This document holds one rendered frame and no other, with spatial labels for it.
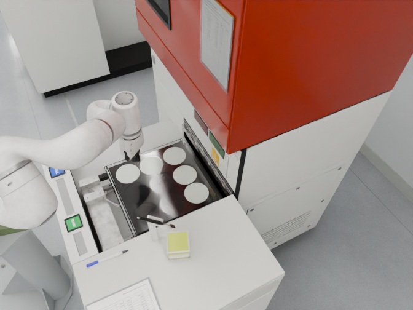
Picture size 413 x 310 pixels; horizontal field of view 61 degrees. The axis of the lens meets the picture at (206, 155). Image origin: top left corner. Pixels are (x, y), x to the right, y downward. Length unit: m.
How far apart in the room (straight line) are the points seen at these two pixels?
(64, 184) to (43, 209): 0.59
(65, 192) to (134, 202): 0.26
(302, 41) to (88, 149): 0.60
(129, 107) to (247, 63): 0.43
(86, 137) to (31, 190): 0.17
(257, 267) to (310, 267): 1.15
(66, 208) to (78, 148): 0.59
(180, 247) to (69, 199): 0.49
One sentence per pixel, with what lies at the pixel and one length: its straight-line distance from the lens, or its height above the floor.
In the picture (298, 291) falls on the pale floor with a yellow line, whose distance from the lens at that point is 2.30.
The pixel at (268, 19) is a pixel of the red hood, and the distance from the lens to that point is 0.87.
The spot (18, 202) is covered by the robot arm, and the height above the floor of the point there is 1.42.
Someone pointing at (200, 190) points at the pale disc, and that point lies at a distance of 1.44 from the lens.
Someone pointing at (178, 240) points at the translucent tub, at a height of 1.03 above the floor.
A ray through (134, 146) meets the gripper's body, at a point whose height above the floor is 1.12.
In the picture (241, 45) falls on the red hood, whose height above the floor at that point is 1.63.
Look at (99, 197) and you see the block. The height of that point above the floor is 0.91.
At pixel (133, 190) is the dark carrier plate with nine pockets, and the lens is 1.47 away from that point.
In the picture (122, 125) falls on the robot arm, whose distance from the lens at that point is 1.05.
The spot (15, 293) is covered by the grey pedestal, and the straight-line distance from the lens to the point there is 2.43.
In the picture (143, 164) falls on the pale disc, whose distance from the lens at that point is 1.54.
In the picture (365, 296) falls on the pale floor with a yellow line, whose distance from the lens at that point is 2.42.
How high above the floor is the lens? 2.11
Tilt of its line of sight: 51 degrees down
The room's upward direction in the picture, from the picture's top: 2 degrees clockwise
